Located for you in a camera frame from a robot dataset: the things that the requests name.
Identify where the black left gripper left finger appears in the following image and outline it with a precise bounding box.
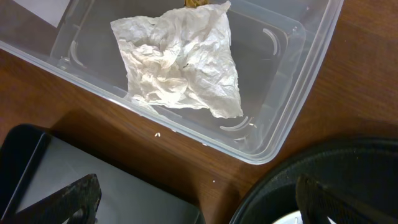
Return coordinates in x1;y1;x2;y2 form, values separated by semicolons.
1;174;102;224

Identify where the black rectangular bin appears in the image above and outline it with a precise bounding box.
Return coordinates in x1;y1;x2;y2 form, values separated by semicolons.
1;124;205;223

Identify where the grey plate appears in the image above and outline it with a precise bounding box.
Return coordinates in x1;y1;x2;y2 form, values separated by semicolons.
272;210;338;224

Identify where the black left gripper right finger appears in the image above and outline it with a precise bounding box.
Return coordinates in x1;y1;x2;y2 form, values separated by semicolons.
295;175;397;223

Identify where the round black tray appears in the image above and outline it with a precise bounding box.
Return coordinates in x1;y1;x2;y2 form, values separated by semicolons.
231;138;397;223

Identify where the clear plastic bin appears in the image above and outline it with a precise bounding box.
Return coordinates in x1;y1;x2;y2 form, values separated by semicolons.
1;0;343;165

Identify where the white tissue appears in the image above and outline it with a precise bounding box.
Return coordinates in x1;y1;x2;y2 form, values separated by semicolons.
110;1;243;119

